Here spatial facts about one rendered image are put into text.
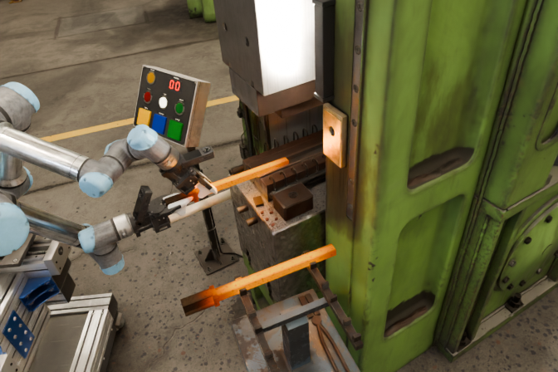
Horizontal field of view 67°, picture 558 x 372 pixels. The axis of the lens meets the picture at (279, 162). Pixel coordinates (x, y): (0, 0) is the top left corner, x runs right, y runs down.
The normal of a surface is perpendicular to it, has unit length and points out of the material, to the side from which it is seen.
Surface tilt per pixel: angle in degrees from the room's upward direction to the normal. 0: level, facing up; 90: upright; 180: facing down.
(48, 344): 0
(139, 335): 0
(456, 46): 89
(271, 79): 90
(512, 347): 0
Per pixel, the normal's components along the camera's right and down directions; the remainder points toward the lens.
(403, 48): 0.49, 0.49
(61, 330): -0.07, -0.79
